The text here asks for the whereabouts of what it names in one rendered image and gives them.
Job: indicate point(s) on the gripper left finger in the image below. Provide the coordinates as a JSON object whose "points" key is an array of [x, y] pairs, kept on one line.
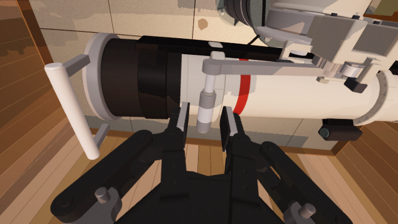
{"points": [[146, 155]]}

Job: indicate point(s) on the small black block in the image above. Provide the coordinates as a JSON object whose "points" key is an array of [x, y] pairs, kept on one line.
{"points": [[355, 85]]}

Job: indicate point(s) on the dark round counterweight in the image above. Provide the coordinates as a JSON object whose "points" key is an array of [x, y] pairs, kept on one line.
{"points": [[241, 11]]}

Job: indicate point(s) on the white and black telescope tube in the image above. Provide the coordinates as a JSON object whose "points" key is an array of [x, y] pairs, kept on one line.
{"points": [[295, 96]]}

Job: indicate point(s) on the grey clamp lever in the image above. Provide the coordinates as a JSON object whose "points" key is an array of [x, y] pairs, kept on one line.
{"points": [[264, 66]]}

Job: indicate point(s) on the black slow-motion knob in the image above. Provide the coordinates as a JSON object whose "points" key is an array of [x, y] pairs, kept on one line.
{"points": [[342, 130]]}

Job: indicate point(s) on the white grip bar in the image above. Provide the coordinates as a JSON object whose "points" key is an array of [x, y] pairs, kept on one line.
{"points": [[70, 106]]}

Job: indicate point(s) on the black rail bar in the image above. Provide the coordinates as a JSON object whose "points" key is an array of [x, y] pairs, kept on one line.
{"points": [[186, 46]]}

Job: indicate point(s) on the brown wooden furniture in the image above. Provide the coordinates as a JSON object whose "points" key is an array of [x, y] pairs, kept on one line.
{"points": [[384, 9]]}

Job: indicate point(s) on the beige and grey telescope mount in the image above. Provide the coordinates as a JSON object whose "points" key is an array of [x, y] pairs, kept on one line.
{"points": [[335, 34]]}

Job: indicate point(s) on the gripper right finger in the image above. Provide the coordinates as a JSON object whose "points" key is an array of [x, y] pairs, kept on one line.
{"points": [[239, 146]]}

